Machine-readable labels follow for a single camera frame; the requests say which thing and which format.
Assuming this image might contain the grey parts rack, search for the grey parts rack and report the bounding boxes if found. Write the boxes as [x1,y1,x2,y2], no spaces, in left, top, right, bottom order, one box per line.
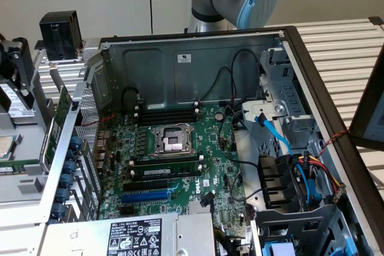
[0,38,91,209]

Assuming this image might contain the blue flat data wire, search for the blue flat data wire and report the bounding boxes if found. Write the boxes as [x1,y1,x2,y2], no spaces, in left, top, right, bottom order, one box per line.
[253,112,315,209]

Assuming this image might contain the silver hard disk white label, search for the silver hard disk white label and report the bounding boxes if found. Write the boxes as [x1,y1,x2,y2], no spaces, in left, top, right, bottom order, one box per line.
[0,80,35,125]

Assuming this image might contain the silver power supply with label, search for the silver power supply with label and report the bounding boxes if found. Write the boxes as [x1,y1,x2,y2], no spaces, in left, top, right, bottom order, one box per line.
[38,210,217,256]

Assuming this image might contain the long black expansion slot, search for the long black expansion slot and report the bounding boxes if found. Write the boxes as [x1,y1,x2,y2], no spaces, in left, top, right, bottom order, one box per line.
[122,179,170,193]

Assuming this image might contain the black CPU cooler block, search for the black CPU cooler block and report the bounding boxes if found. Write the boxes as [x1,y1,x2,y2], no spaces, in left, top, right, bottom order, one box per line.
[38,10,83,62]

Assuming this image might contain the black RAM slot white clips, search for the black RAM slot white clips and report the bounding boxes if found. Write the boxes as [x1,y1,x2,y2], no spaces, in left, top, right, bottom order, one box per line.
[134,109,200,119]
[128,154,205,167]
[134,102,200,115]
[129,163,204,182]

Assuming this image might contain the green graphics card black shroud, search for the green graphics card black shroud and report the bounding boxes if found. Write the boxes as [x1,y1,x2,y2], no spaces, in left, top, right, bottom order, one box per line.
[38,63,74,174]

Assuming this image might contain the metal disk bay cage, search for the metal disk bay cage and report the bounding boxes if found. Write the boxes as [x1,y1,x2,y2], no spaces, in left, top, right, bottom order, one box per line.
[241,47,319,137]

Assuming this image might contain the thin red wire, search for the thin red wire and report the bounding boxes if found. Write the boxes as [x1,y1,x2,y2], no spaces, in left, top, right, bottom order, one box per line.
[80,112,117,128]

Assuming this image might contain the square silver CPU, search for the square silver CPU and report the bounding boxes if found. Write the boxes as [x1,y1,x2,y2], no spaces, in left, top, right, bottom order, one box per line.
[0,135,17,161]

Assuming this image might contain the short black looped wire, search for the short black looped wire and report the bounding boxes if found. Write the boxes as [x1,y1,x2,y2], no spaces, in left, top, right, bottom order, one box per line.
[121,86,142,116]

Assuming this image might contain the black red looped wire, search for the black red looped wire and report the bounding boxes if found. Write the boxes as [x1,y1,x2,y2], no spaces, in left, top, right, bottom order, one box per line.
[198,66,236,103]

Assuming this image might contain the metal CPU socket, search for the metal CPU socket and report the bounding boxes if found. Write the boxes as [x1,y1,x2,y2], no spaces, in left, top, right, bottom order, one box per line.
[149,123,197,158]

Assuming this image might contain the silver rear port block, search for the silver rear port block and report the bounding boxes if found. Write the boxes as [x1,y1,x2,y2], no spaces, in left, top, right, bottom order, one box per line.
[94,129,112,170]

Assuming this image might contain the green Dell motherboard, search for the green Dell motherboard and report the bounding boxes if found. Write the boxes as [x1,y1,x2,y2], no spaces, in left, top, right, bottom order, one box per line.
[97,104,256,239]

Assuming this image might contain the green spare RAM stick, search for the green spare RAM stick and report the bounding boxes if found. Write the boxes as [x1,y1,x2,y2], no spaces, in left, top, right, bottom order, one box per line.
[0,161,41,176]

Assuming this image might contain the black wire over motherboard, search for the black wire over motherboard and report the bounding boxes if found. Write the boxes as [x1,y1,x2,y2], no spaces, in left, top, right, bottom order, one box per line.
[218,105,262,167]

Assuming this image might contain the black table end cap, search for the black table end cap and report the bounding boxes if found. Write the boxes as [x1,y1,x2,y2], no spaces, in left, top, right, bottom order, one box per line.
[368,16,384,32]

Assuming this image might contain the red black twisted wire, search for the red black twisted wire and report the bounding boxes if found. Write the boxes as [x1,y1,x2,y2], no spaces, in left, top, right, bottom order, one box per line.
[317,129,350,156]

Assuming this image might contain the blue expansion slot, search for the blue expansion slot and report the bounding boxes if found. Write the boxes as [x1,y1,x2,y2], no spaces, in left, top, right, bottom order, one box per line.
[121,189,172,204]

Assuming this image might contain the dark framed monitor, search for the dark framed monitor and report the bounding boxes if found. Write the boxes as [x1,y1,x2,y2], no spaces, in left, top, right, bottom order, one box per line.
[349,49,384,152]

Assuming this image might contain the red yellow black power wires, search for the red yellow black power wires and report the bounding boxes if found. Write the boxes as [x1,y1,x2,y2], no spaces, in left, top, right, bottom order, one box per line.
[295,153,346,204]

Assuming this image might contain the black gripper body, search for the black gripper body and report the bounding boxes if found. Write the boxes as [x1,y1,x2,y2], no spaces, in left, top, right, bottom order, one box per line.
[0,37,30,61]

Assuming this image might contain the black plastic fan shroud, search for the black plastic fan shroud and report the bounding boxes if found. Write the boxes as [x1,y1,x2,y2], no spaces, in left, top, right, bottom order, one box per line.
[257,153,304,210]

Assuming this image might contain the silver chipset heatsink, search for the silver chipset heatsink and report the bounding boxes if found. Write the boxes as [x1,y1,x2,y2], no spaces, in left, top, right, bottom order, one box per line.
[187,200,211,215]

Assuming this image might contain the open metal PC case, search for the open metal PC case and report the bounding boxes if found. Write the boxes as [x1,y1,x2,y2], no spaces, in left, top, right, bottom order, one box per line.
[37,25,384,256]

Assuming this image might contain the grey front drive cage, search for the grey front drive cage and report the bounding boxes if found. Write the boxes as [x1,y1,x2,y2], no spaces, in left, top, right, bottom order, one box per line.
[251,203,373,256]

